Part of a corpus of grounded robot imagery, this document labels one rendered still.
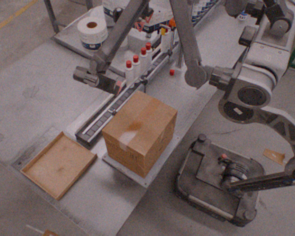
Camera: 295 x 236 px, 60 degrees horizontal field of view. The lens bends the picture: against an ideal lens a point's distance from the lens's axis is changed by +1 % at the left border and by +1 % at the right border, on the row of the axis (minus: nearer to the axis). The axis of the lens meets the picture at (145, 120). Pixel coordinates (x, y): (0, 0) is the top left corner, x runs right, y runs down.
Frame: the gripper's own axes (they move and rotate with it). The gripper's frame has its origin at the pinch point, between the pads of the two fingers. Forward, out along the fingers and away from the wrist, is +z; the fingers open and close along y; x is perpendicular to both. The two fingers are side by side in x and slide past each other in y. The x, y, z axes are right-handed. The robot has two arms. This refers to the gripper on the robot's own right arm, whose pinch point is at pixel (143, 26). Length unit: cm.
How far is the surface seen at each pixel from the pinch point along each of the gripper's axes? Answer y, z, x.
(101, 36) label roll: -4.8, 22.5, -35.5
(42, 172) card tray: 91, 38, -14
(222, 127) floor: -44, 121, 65
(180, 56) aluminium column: -16.4, 27.3, 19.8
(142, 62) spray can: 6.7, 21.0, 2.4
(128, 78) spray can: 21.0, 24.3, -0.1
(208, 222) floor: 48, 122, 81
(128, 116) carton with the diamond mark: 55, 10, 20
